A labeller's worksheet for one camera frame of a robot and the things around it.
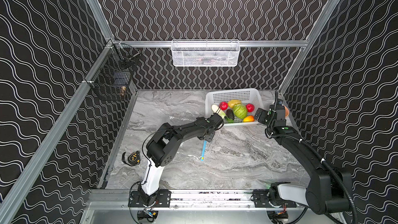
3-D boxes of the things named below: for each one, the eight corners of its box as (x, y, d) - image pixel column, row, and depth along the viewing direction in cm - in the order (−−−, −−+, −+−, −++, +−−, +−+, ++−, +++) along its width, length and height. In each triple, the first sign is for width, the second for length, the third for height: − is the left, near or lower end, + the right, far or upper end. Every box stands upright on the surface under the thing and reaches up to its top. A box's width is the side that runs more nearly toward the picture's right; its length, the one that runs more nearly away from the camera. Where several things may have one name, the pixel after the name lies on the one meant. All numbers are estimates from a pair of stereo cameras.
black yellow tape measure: (128, 164, 86) (126, 162, 84) (131, 153, 91) (130, 151, 88) (139, 164, 86) (137, 162, 84) (142, 153, 91) (140, 151, 88)
